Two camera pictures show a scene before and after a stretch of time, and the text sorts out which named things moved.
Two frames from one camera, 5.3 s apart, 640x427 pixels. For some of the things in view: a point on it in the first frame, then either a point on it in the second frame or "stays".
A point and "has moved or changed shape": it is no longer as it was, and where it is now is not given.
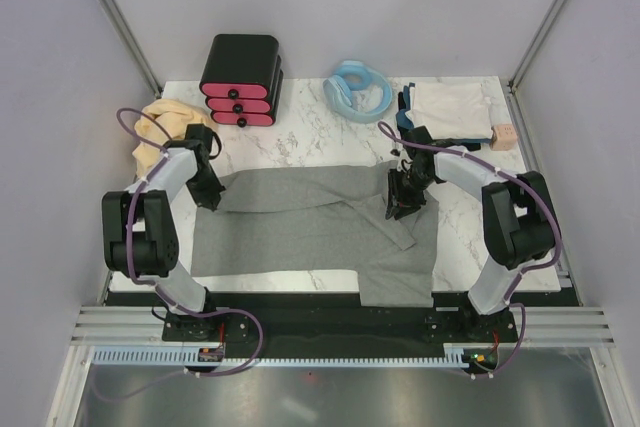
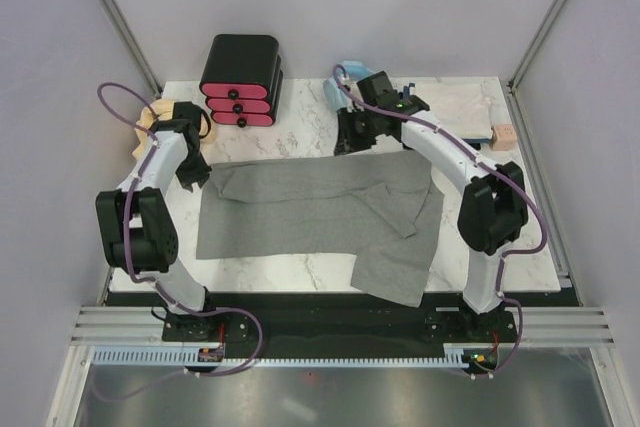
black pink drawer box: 242,79 stays
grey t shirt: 329,220 has moved or changed shape
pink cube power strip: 505,137 stays
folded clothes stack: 452,111 stays
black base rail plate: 338,323 stays
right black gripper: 399,202 → 348,142
